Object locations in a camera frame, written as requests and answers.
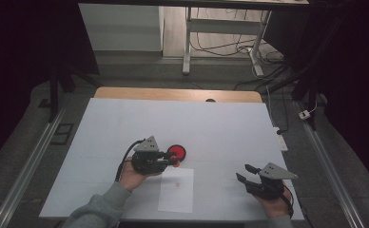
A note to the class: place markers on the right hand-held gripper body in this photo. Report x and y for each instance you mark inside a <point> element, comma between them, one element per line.
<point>269,185</point>

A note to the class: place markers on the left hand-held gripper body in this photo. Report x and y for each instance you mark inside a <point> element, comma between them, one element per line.
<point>147,160</point>

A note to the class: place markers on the round red ink pad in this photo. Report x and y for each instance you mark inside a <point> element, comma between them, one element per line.
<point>178,150</point>

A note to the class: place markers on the person's right hand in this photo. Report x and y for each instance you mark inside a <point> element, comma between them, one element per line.
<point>276,207</point>

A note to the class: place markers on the person's left hand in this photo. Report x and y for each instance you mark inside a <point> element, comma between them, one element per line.
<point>133,179</point>

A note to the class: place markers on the white paper sheet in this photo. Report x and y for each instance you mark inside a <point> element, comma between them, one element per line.
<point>176,193</point>

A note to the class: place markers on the white power strip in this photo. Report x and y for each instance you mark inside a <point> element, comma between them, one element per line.
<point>281,141</point>

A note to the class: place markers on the large white board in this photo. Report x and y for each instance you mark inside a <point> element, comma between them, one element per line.
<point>220,126</point>

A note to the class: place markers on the small white adapter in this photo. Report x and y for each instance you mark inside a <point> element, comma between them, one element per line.
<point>304,114</point>

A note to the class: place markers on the black floor plate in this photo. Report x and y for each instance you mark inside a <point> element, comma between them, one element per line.
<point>62,133</point>

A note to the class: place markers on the black tripod stand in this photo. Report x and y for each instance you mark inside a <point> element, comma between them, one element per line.
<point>54,91</point>
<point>312,85</point>

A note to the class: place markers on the white cabinet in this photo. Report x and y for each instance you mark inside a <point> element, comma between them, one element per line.
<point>122,28</point>

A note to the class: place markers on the aluminium floor rail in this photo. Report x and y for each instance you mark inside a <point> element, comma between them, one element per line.
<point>328,167</point>
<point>27,171</point>

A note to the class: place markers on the white desk frame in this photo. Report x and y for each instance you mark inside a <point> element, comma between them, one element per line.
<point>223,27</point>

